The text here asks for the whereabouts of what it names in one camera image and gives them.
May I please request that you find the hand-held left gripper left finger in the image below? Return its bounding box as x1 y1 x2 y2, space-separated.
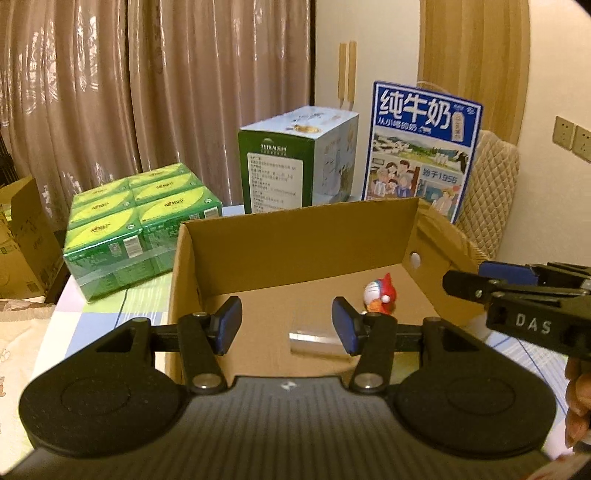
95 295 243 395

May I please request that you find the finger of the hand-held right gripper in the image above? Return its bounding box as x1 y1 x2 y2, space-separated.
479 261 591 285
442 270 591 304

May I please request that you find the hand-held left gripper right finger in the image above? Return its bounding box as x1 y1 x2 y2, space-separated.
332 295 485 393

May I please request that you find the person's right hand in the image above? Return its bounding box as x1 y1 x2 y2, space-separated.
565 357 591 449

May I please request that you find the silver metal block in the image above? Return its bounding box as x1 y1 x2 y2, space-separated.
288 329 345 354

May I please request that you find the small red-hatted toy figure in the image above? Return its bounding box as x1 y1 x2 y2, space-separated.
361 272 399 317

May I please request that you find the beige quilted chair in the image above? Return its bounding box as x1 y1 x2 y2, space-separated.
455 130 520 260

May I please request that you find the checked pastel tablecloth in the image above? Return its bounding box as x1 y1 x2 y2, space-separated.
53 205 575 416

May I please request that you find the green shrink-wrapped drink carton pack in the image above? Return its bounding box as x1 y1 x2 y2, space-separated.
62 162 223 303

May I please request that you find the blue illustrated milk carton box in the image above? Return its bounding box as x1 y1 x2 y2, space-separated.
361 80 484 225

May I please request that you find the green and white carton box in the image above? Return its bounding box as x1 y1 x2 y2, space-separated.
238 105 360 215

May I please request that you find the printed beige cloth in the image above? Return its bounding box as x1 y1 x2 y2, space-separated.
0 299 57 446

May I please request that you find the brown printed cardboard box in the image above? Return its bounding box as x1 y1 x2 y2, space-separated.
0 175 64 301

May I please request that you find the beige patterned curtain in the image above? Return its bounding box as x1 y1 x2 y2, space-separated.
0 0 317 232

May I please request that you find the dark object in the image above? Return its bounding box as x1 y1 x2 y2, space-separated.
0 134 20 188

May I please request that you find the beige wall socket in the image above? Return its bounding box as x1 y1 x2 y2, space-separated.
573 124 591 162
553 115 575 149

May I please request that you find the wooden wall strip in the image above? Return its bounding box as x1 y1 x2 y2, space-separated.
338 42 348 108
348 41 358 103

